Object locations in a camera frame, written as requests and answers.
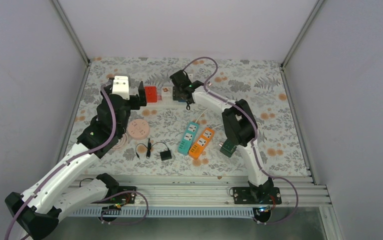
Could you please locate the red cube socket adapter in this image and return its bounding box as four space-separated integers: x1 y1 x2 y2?
144 86 158 103

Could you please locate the white multicolour power strip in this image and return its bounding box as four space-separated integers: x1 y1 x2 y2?
146 92 187 108

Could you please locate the white cube socket adapter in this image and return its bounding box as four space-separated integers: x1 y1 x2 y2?
161 86 173 99

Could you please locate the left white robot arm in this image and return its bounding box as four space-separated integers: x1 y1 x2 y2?
4 79 147 240

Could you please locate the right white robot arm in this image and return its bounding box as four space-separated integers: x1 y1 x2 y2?
169 70 274 204

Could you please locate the floral patterned table mat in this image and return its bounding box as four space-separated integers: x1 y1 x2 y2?
61 56 308 177

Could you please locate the teal power strip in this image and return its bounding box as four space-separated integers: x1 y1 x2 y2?
177 121 200 156

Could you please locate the orange power strip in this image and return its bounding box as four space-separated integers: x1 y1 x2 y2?
188 127 215 159

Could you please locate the dark green cube adapter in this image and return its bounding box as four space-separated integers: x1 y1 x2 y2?
219 139 237 158

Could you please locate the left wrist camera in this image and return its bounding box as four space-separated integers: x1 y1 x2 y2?
109 75 130 100

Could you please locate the pink round socket with cable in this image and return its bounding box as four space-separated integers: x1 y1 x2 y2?
112 119 151 150

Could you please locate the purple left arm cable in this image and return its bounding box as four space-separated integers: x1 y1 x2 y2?
4 82 118 240

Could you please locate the black power adapter with cable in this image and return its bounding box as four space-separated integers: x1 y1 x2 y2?
135 138 173 162

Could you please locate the aluminium corner frame post left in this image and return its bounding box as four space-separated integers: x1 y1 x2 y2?
51 0 90 66

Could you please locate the aluminium corner frame post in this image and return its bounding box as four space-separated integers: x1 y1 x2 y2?
280 0 325 71
51 0 90 66

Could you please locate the aluminium front rail base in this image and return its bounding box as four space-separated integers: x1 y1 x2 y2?
55 175 342 240

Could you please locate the aluminium corner frame post right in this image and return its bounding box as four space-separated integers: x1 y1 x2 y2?
280 0 325 71

